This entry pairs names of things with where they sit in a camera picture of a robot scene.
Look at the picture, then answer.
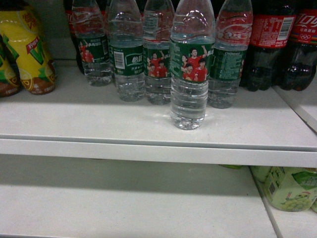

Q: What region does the white metal shelf board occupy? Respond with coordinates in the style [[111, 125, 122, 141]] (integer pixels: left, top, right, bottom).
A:
[[0, 60, 317, 167]]

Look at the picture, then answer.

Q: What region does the water bottle centre back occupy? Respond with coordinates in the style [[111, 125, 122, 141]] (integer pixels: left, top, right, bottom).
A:
[[143, 0, 175, 105]]

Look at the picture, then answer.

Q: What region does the water bottle right back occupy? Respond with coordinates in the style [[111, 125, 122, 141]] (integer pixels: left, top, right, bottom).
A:
[[208, 0, 253, 109]]

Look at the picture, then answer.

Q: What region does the lower white shelf board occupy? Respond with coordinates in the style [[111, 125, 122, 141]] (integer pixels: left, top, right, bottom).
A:
[[0, 158, 317, 238]]

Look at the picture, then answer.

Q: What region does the cola bottle red label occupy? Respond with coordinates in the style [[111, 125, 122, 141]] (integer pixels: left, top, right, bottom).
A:
[[239, 0, 297, 92]]

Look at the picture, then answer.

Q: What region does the clear water bottle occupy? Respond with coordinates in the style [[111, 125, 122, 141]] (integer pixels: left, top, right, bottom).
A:
[[169, 0, 215, 130]]

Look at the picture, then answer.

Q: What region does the yellow lemon tea bottle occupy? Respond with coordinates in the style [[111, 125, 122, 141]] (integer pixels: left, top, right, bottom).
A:
[[0, 0, 55, 95]]

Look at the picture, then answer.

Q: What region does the water bottle barcode label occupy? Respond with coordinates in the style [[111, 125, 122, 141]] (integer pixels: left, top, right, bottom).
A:
[[106, 0, 145, 102]]

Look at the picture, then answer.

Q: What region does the cola bottle behind water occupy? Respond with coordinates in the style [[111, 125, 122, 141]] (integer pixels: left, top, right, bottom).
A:
[[63, 0, 84, 74]]

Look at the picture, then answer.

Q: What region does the green grape drink pack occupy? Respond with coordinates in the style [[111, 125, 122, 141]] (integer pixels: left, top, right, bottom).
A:
[[250, 166, 317, 212]]

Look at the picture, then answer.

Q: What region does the water bottle far left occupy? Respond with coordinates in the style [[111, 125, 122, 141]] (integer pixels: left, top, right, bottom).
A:
[[72, 0, 112, 87]]

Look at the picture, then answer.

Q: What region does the lemon tea bottle left edge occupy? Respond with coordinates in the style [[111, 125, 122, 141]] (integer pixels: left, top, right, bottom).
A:
[[0, 38, 21, 98]]

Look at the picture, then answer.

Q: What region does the cola bottle far right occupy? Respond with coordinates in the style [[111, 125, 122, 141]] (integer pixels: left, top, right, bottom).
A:
[[277, 0, 317, 91]]

